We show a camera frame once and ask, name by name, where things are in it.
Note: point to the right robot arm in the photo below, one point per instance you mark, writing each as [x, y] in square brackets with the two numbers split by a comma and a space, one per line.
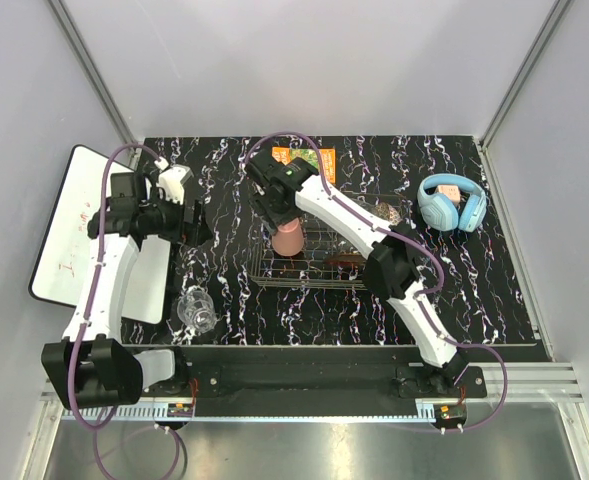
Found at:
[390, 271]

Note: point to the pink plastic cup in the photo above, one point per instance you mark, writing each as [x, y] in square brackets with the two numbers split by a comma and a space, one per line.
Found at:
[289, 239]

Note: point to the pink cube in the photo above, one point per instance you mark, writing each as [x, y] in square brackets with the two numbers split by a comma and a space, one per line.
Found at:
[451, 192]

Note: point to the wire dish rack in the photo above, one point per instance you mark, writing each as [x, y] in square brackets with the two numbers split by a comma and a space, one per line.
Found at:
[306, 269]

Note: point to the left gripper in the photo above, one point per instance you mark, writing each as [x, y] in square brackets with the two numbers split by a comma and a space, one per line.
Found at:
[196, 232]

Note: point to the beige patterned bowl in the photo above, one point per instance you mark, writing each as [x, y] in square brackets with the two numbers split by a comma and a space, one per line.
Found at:
[387, 212]

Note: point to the red floral plate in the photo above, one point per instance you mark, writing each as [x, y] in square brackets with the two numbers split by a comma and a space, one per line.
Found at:
[351, 260]

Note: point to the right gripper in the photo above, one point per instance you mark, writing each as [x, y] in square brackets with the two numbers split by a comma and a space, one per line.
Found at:
[258, 203]

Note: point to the orange patterned box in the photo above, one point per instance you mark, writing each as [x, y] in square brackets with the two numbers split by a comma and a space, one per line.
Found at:
[327, 164]

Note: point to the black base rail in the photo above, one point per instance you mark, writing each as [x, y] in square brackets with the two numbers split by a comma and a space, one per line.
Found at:
[313, 381]

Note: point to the white board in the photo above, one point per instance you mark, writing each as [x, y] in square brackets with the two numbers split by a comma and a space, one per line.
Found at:
[63, 258]

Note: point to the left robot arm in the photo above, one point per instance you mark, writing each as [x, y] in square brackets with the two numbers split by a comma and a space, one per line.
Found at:
[90, 367]

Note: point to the light blue headphones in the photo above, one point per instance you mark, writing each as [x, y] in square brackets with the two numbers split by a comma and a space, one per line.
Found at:
[440, 213]

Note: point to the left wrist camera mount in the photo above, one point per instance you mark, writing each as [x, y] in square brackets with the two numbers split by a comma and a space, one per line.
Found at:
[172, 180]

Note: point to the clear glass cup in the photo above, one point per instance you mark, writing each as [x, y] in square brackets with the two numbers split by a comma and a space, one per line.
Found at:
[195, 308]

